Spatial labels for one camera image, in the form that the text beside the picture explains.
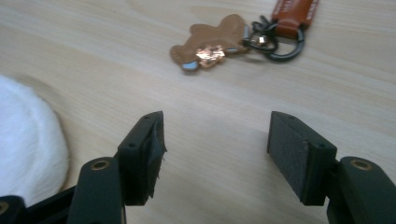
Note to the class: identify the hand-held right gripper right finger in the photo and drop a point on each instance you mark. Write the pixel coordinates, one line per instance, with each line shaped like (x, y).
(295, 158)

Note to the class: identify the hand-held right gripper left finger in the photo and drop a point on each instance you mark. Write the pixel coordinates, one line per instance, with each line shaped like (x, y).
(140, 161)

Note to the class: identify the white fluffy plush item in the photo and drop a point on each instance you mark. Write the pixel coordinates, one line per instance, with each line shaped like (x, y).
(28, 140)

